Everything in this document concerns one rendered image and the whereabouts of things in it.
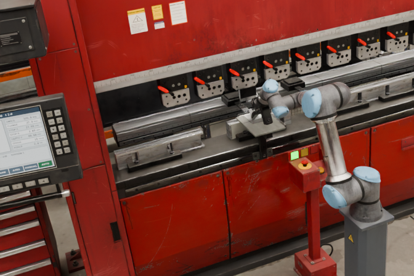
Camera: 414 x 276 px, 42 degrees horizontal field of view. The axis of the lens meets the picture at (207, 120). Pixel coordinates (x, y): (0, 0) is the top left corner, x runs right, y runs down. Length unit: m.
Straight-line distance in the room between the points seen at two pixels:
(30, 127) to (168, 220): 1.21
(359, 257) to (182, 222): 1.01
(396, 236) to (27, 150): 2.49
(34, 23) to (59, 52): 0.47
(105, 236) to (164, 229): 0.37
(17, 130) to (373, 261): 1.69
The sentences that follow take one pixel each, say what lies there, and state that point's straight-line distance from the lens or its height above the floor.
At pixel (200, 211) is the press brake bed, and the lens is 3.09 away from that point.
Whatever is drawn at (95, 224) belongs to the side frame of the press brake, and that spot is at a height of 0.73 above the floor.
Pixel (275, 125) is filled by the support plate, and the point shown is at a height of 1.00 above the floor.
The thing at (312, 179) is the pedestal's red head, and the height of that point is 0.73.
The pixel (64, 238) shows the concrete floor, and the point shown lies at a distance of 4.10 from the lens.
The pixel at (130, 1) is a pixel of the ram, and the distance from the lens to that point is 2.67.
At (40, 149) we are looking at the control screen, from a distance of 2.15.
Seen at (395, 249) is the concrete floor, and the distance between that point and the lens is 3.68.
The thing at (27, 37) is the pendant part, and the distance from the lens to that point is 2.02.
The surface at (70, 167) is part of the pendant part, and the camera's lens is 2.18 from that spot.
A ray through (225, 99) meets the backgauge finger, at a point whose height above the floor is 1.02.
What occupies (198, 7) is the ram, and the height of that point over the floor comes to 1.67.
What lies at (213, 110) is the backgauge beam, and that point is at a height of 0.96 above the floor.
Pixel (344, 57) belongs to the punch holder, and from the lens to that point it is 3.24.
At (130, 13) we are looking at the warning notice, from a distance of 2.68.
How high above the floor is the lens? 2.31
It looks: 25 degrees down
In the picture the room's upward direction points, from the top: 7 degrees counter-clockwise
